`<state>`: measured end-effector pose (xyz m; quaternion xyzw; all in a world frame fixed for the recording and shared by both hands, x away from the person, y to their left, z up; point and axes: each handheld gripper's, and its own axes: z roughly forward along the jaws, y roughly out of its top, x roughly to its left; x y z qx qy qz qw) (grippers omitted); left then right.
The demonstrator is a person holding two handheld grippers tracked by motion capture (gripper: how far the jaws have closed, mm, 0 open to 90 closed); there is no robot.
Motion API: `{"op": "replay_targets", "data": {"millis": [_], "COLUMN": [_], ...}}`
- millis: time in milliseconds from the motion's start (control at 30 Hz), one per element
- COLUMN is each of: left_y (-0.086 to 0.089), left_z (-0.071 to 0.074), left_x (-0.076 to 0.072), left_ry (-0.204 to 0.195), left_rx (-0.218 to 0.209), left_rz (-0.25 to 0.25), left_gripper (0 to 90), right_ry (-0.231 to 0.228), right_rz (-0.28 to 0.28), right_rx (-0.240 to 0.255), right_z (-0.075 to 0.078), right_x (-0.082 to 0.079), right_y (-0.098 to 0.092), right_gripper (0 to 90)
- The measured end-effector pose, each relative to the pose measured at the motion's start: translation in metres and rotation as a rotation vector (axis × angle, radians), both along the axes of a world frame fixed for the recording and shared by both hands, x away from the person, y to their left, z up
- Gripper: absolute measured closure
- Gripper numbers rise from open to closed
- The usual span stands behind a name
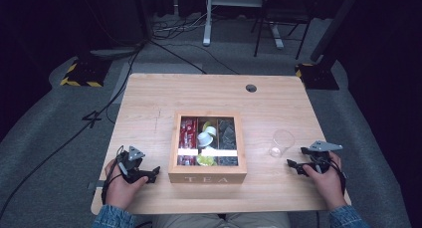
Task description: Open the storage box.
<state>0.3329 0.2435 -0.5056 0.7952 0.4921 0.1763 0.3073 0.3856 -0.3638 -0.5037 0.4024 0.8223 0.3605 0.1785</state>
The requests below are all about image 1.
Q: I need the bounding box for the pile of dark packets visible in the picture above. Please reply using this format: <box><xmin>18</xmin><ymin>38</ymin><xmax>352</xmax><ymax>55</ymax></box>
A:
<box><xmin>217</xmin><ymin>117</ymin><xmax>239</xmax><ymax>166</ymax></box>

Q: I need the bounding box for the black chair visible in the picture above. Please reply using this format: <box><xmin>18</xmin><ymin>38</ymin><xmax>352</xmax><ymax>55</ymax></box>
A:
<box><xmin>250</xmin><ymin>0</ymin><xmax>315</xmax><ymax>61</ymax></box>

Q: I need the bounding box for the person's right hand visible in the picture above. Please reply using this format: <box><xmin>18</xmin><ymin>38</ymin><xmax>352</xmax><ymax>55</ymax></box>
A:
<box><xmin>302</xmin><ymin>151</ymin><xmax>348</xmax><ymax>211</ymax></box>

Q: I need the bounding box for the bundle of floor cables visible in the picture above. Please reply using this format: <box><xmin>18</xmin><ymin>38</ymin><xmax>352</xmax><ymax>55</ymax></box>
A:
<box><xmin>150</xmin><ymin>11</ymin><xmax>214</xmax><ymax>42</ymax></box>

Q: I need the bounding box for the long black floor cable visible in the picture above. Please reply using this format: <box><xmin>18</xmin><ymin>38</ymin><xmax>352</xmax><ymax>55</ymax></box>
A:
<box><xmin>0</xmin><ymin>42</ymin><xmax>147</xmax><ymax>220</ymax></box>

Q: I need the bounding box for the white desk frame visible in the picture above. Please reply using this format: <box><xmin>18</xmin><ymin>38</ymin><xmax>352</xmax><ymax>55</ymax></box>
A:
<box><xmin>202</xmin><ymin>0</ymin><xmax>287</xmax><ymax>50</ymax></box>

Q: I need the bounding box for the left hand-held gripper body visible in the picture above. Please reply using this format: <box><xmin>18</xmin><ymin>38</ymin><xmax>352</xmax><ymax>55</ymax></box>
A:
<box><xmin>115</xmin><ymin>145</ymin><xmax>152</xmax><ymax>185</ymax></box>

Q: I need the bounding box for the wooden box with glass lid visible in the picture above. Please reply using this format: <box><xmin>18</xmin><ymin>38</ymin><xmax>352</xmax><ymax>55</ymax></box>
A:
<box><xmin>167</xmin><ymin>110</ymin><xmax>248</xmax><ymax>185</ymax></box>

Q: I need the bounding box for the thin black floor cable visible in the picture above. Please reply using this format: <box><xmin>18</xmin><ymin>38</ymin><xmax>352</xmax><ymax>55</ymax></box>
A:
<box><xmin>148</xmin><ymin>38</ymin><xmax>241</xmax><ymax>76</ymax></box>

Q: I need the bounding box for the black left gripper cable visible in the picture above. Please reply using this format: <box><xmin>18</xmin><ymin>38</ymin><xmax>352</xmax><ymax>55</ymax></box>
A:
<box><xmin>101</xmin><ymin>145</ymin><xmax>125</xmax><ymax>206</ymax></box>

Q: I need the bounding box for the black slanted pole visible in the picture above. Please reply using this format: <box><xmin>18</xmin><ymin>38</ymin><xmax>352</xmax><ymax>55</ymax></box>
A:
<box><xmin>310</xmin><ymin>0</ymin><xmax>363</xmax><ymax>64</ymax></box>

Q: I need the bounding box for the clear glass cup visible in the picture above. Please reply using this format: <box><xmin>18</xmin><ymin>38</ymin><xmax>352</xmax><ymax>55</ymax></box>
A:
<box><xmin>268</xmin><ymin>128</ymin><xmax>296</xmax><ymax>158</ymax></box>

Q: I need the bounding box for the striped black stand base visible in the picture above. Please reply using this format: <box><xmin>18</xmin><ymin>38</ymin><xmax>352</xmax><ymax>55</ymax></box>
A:
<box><xmin>60</xmin><ymin>57</ymin><xmax>112</xmax><ymax>89</ymax></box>
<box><xmin>295</xmin><ymin>62</ymin><xmax>340</xmax><ymax>91</ymax></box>

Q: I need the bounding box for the row of red packets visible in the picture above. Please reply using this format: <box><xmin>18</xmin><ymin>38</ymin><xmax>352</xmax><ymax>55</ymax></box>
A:
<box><xmin>177</xmin><ymin>117</ymin><xmax>198</xmax><ymax>166</ymax></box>

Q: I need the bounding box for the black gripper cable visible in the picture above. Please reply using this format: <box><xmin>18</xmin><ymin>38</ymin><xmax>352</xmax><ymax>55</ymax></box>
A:
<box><xmin>101</xmin><ymin>145</ymin><xmax>125</xmax><ymax>206</ymax></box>
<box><xmin>326</xmin><ymin>157</ymin><xmax>348</xmax><ymax>196</ymax></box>

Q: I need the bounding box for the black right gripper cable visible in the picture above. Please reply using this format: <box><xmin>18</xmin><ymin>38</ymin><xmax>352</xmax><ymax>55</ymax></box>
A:
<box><xmin>326</xmin><ymin>157</ymin><xmax>348</xmax><ymax>196</ymax></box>

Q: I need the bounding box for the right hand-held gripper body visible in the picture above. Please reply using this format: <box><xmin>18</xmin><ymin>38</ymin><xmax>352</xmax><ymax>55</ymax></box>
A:
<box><xmin>308</xmin><ymin>140</ymin><xmax>343</xmax><ymax>173</ymax></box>

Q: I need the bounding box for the person's left hand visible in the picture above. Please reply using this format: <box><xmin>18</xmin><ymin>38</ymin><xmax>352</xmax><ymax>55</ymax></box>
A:
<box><xmin>104</xmin><ymin>159</ymin><xmax>149</xmax><ymax>211</ymax></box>

